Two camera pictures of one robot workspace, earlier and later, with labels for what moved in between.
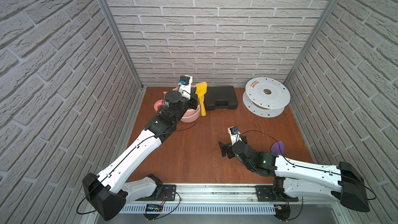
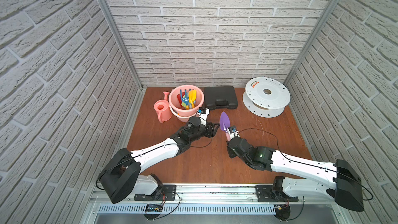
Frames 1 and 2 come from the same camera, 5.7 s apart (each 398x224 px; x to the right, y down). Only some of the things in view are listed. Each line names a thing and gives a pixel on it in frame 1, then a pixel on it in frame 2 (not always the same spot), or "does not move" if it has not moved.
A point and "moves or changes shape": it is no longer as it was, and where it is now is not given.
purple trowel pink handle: (278, 148) -> (225, 124)
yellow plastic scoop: (201, 89) moves or changes shape
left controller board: (152, 207) does not move
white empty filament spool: (266, 97) does not move
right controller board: (282, 212) does not move
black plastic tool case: (220, 97) does not move
